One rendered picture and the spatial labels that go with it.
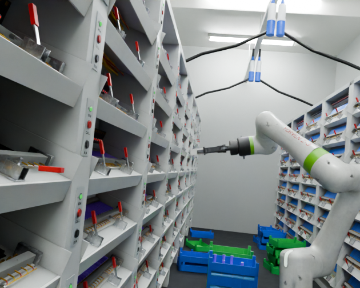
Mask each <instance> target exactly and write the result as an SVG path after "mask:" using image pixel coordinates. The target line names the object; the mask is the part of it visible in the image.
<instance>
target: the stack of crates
mask: <svg viewBox="0 0 360 288"><path fill-rule="evenodd" d="M210 250H212V251H213V254H216V255H223V254H225V256H229V257H230V256H231V255H233V257H238V258H247V259H252V258H253V255H254V252H253V251H251V246H248V249H243V248H238V247H228V246H220V245H213V241H210Z"/></svg>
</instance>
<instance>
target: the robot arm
mask: <svg viewBox="0 0 360 288"><path fill-rule="evenodd" d="M255 128H256V135H255V136H250V137H242V136H241V137H240V138H237V140H231V141H229V146H226V145H221V146H217V147H207V148H205V147H203V148H200V149H190V155H191V156H192V155H202V154H204V155H206V154H208V153H226V151H230V155H238V154H239V156H241V157H243V159H245V156H247V155H254V154H263V155H270V154H272V153H274V152H275V151H276V149H277V148H278V145H280V147H282V148H283V149H284V150H285V151H287V152H288V153H289V154H290V155H291V156H292V157H293V158H294V159H295V160H296V161H297V162H298V163H299V164H300V166H301V167H302V168H303V169H304V170H305V171H306V172H308V173H309V174H310V175H311V176H312V177H313V178H314V179H315V180H316V181H317V182H318V183H319V184H320V185H322V186H323V187H324V188H325V189H326V190H328V191H330V192H332V193H337V195H336V198H335V200H334V203H333V205H332V207H331V209H330V212H329V214H328V216H327V218H326V220H325V222H324V224H323V226H322V228H321V229H320V231H319V233H318V235H317V236H316V238H315V240H314V241H313V243H312V244H311V246H310V247H302V248H293V249H284V250H282V251H281V253H280V256H279V288H313V279H316V278H321V277H326V276H328V275H330V274H331V273H332V272H333V271H334V269H335V266H336V262H337V259H338V256H339V253H340V250H341V248H342V245H343V243H344V240H345V238H346V236H347V234H348V231H349V229H350V227H351V225H352V223H353V221H354V220H355V218H356V216H357V214H358V212H359V211H360V164H356V165H352V164H348V163H344V162H343V161H341V160H340V159H338V158H337V157H335V156H334V155H332V154H331V153H329V152H328V151H326V150H324V149H323V148H321V147H319V146H317V145H316V144H314V143H312V142H310V141H308V140H307V139H306V138H304V137H302V136H301V135H299V134H298V133H296V132H295V131H294V130H292V129H291V128H289V127H288V126H287V125H286V124H284V123H283V122H282V121H281V120H280V119H279V118H278V117H277V116H276V115H275V114H274V113H272V112H270V111H264V112H262V113H260V114H259V115H258V116H257V117H256V120H255Z"/></svg>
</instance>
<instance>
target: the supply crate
mask: <svg viewBox="0 0 360 288"><path fill-rule="evenodd" d="M213 259H214V254H213V251H212V250H210V254H209V267H208V271H215V272H220V273H229V274H238V275H246V276H251V277H258V272H259V263H256V260H255V259H256V256H255V255H253V258H252V259H247V258H238V257H233V264H230V257H229V256H225V263H222V255H217V259H216V262H213ZM241 262H244V265H243V266H241Z"/></svg>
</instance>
